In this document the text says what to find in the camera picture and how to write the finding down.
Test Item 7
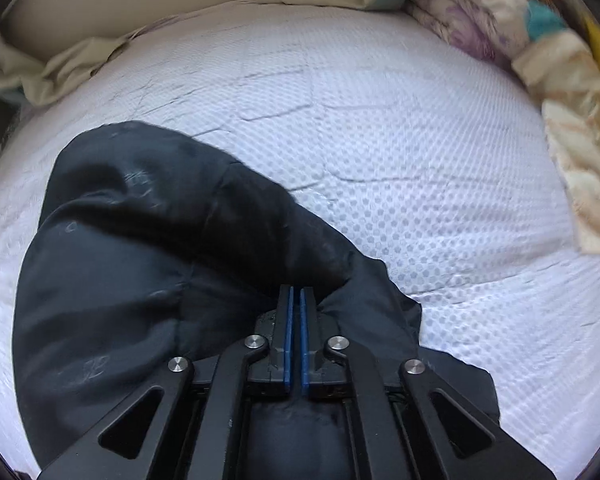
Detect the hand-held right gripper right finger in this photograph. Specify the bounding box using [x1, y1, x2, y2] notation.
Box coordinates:
[300, 287, 556, 480]

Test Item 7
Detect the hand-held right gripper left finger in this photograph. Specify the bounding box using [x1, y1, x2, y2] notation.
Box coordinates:
[37, 284, 293, 480]

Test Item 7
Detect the purple floral quilt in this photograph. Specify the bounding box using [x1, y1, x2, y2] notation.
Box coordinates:
[405, 0, 531, 71]

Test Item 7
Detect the white textured mattress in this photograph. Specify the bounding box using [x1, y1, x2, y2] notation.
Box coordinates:
[0, 2, 600, 480]

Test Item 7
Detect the beige bedsheet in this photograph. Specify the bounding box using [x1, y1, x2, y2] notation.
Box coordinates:
[0, 0, 416, 108]

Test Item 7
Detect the cream blanket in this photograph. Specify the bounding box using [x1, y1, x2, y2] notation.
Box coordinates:
[512, 35, 600, 261]

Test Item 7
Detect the teal cloth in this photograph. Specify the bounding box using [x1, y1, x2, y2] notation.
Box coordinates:
[525, 0, 568, 43]

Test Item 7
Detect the black garment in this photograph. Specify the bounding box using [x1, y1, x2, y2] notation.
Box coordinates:
[11, 120, 502, 480]

